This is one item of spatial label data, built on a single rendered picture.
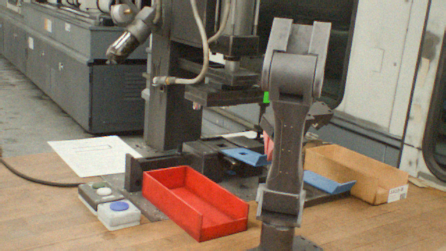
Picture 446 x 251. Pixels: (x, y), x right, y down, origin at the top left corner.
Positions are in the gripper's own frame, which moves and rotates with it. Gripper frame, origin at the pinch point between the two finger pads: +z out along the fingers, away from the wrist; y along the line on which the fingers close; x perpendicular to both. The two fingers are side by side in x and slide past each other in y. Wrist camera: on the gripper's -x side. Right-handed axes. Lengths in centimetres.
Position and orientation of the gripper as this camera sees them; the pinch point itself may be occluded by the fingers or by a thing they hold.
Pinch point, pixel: (270, 157)
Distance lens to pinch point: 119.0
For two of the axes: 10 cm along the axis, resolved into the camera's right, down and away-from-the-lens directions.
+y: -4.7, -6.5, 6.0
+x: -8.2, 0.7, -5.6
